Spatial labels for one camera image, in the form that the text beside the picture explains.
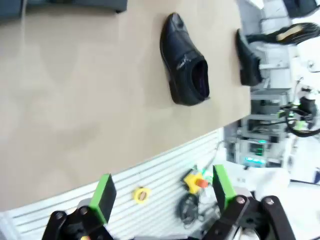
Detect black leather shoe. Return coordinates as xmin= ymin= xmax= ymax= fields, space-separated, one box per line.
xmin=235 ymin=28 xmax=263 ymax=87
xmin=246 ymin=21 xmax=320 ymax=46
xmin=159 ymin=12 xmax=211 ymax=106

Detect black coiled cable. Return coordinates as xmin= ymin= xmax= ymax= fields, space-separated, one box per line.
xmin=177 ymin=193 xmax=222 ymax=230

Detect black metal shoe stand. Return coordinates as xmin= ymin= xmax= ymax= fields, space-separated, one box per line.
xmin=26 ymin=0 xmax=128 ymax=15

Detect grey equipment rack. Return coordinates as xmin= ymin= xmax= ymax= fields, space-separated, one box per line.
xmin=224 ymin=87 xmax=295 ymax=171

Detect yellow emergency stop button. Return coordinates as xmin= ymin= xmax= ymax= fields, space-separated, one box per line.
xmin=183 ymin=173 xmax=208 ymax=195

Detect yellow round disc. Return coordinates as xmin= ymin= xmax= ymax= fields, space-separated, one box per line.
xmin=132 ymin=186 xmax=152 ymax=205

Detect black cables green plugs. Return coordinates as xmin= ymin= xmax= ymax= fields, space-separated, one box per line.
xmin=277 ymin=96 xmax=320 ymax=138

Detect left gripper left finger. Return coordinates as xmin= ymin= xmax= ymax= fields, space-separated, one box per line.
xmin=41 ymin=173 xmax=118 ymax=240

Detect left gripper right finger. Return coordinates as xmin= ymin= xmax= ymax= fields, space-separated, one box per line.
xmin=202 ymin=164 xmax=297 ymax=240

